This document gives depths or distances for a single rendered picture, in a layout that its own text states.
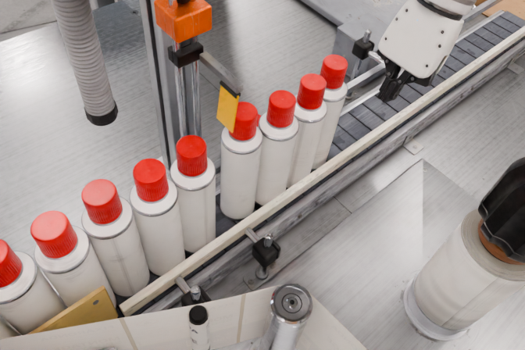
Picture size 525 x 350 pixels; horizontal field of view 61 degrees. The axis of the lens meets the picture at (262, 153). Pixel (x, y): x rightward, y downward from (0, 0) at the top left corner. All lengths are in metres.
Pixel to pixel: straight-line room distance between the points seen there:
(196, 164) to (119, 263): 0.14
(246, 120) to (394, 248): 0.31
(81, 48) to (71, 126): 0.44
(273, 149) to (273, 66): 0.43
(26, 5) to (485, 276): 2.61
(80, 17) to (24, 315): 0.29
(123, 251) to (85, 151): 0.35
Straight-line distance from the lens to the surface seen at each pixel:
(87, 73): 0.48
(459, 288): 0.55
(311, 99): 0.57
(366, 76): 0.79
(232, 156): 0.55
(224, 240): 0.61
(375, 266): 0.67
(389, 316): 0.65
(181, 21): 0.47
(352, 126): 0.82
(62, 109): 0.92
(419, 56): 0.75
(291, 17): 1.13
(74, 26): 0.45
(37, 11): 2.75
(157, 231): 0.52
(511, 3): 1.42
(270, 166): 0.60
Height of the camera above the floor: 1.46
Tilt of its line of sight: 51 degrees down
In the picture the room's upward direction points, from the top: 7 degrees clockwise
